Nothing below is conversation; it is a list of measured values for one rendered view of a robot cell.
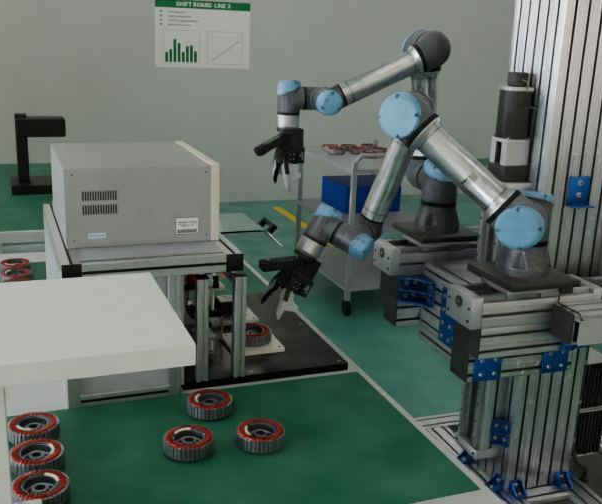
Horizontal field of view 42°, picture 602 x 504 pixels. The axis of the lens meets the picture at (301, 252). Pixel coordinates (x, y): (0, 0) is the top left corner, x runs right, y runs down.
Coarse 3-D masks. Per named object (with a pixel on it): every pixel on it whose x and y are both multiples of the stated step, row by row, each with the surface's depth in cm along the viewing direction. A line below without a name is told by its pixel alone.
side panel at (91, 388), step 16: (160, 288) 192; (176, 288) 192; (176, 304) 193; (176, 368) 198; (80, 384) 191; (96, 384) 193; (112, 384) 194; (128, 384) 196; (144, 384) 197; (160, 384) 199; (176, 384) 199; (80, 400) 191; (96, 400) 193; (112, 400) 194; (128, 400) 196
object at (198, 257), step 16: (48, 208) 235; (48, 224) 220; (224, 240) 208; (64, 256) 188; (80, 256) 188; (96, 256) 189; (112, 256) 189; (128, 256) 190; (144, 256) 190; (160, 256) 191; (176, 256) 191; (192, 256) 192; (208, 256) 193; (224, 256) 195; (240, 256) 196; (64, 272) 181; (80, 272) 183; (96, 272) 184; (112, 272) 185; (128, 272) 187; (144, 272) 188; (160, 272) 190; (176, 272) 191; (192, 272) 193; (208, 272) 194
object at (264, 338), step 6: (246, 324) 231; (252, 324) 231; (258, 324) 231; (246, 330) 230; (252, 330) 229; (258, 330) 230; (264, 330) 227; (270, 330) 228; (246, 336) 223; (252, 336) 223; (258, 336) 223; (264, 336) 224; (270, 336) 227; (246, 342) 223; (252, 342) 223; (258, 342) 223; (264, 342) 224
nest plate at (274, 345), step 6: (222, 336) 231; (228, 336) 231; (228, 342) 226; (270, 342) 228; (276, 342) 228; (228, 348) 225; (246, 348) 223; (252, 348) 223; (258, 348) 223; (264, 348) 223; (270, 348) 223; (276, 348) 224; (282, 348) 224; (246, 354) 220; (252, 354) 221
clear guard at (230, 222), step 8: (224, 216) 256; (232, 216) 256; (240, 216) 257; (248, 216) 257; (224, 224) 246; (232, 224) 246; (240, 224) 246; (248, 224) 247; (256, 224) 247; (224, 232) 236; (232, 232) 237; (240, 232) 238; (264, 232) 253
